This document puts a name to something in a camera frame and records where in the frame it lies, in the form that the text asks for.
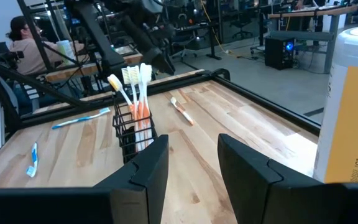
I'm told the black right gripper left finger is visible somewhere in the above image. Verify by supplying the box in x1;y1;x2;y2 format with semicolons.
0;134;170;224

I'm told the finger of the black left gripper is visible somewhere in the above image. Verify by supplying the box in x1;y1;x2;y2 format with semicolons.
149;46;176;75

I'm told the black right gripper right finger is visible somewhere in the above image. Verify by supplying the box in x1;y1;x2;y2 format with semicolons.
218;133;358;224

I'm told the blue and white toothbrush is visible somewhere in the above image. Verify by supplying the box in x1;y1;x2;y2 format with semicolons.
51;107;111;130
25;141;39;179

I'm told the black wire toothbrush holder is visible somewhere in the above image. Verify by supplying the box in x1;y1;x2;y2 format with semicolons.
112;99;158;164

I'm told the white canister with yellow label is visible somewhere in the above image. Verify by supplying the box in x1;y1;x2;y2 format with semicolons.
313;24;358;184

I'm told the grey office chair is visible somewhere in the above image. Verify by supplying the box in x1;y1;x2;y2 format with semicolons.
0;73;20;116
171;34;198;62

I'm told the black desk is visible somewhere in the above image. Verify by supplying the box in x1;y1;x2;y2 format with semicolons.
172;21;223;62

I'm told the black office chair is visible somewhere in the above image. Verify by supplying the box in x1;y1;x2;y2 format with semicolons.
230;12;254;40

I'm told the background wooden table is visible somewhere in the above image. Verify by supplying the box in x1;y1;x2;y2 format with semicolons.
45;52;144;83

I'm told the white background canister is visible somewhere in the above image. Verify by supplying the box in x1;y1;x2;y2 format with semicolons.
56;39;76;65

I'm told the black computer tower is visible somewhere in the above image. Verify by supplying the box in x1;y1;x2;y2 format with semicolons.
264;36;295;71

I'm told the black panel with white labels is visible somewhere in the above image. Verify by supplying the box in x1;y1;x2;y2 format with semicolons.
22;83;43;108

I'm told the person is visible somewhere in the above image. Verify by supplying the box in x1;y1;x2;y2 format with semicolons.
6;15;85;108

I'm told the wooden top grey desk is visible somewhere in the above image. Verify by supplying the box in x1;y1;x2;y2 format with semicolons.
267;1;358;74

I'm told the yellow cable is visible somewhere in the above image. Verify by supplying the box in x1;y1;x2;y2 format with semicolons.
200;0;239;58

